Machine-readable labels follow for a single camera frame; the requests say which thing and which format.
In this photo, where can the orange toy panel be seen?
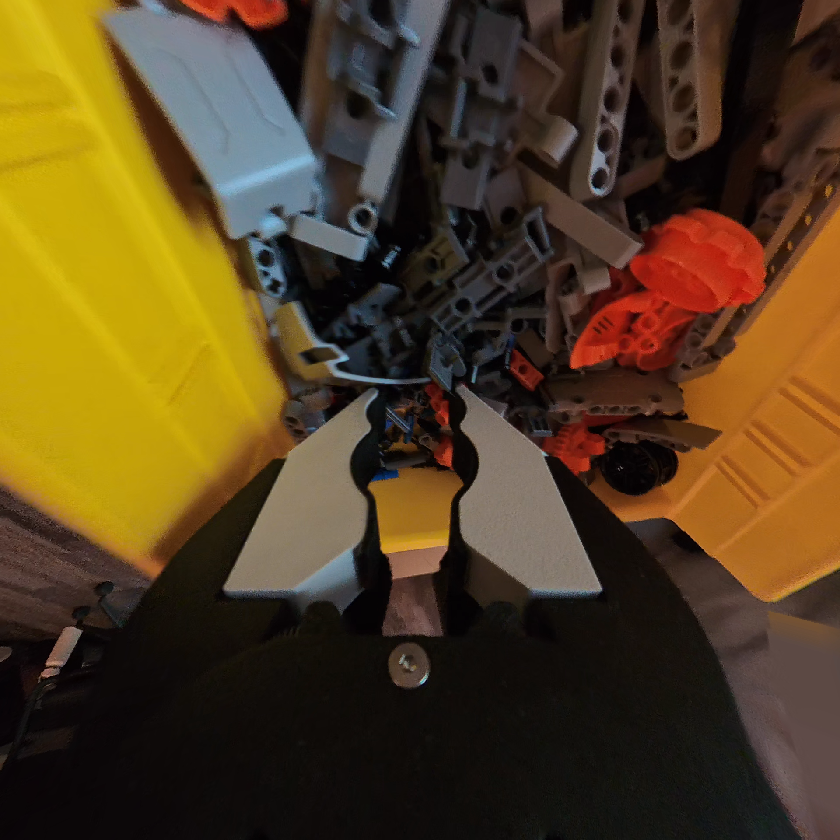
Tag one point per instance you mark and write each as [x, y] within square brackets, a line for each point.
[617, 328]

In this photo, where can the pile of toy building parts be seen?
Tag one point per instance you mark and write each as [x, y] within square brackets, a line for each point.
[492, 197]

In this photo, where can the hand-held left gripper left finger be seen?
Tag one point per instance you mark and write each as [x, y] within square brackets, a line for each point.
[302, 525]

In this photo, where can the yellow plastic bin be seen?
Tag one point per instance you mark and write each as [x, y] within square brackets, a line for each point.
[98, 262]

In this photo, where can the black toy wheel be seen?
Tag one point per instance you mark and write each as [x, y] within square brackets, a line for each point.
[630, 469]

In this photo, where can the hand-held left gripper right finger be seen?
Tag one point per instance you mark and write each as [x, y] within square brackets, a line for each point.
[525, 525]

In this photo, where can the orange toy gear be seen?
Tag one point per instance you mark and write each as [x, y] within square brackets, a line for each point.
[574, 446]

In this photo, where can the orange toy wheel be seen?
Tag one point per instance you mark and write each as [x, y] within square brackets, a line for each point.
[702, 262]
[229, 10]

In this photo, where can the light grey curved toy panel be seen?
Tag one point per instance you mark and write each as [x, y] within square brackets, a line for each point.
[216, 118]

